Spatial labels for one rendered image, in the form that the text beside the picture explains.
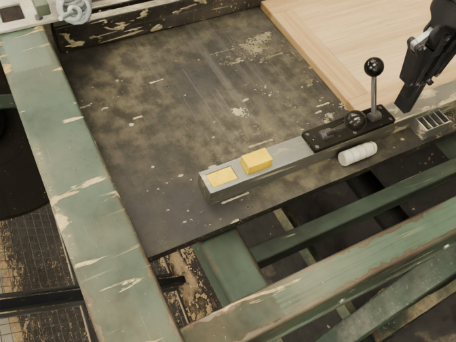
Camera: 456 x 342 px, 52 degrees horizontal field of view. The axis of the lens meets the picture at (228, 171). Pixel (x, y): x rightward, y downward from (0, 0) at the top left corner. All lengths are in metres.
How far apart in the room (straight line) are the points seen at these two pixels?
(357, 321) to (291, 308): 0.97
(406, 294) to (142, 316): 1.08
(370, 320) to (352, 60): 0.88
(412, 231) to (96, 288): 0.52
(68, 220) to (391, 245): 0.52
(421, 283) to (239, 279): 0.86
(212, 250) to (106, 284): 0.24
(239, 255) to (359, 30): 0.67
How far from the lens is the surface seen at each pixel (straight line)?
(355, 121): 0.82
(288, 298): 0.73
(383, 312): 1.64
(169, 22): 1.17
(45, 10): 0.83
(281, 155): 0.88
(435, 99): 1.11
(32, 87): 0.92
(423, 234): 0.86
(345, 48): 1.19
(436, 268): 1.55
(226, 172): 0.84
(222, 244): 0.85
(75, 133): 0.83
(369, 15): 1.32
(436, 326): 2.43
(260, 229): 2.87
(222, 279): 0.82
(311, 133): 0.92
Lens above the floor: 2.26
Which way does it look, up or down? 48 degrees down
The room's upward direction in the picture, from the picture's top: 84 degrees counter-clockwise
